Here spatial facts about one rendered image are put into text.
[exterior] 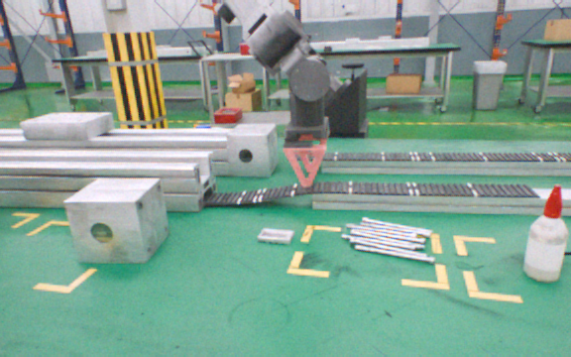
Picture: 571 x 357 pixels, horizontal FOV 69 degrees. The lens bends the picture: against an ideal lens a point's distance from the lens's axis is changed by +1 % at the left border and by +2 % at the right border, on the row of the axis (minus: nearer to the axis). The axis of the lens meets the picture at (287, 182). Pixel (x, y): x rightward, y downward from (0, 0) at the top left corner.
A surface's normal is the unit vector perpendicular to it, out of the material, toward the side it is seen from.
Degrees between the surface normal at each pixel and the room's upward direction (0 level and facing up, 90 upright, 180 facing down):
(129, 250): 90
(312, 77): 90
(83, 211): 90
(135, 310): 0
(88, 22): 90
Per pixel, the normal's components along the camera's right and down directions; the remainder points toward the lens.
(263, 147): -0.16, 0.36
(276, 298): -0.04, -0.94
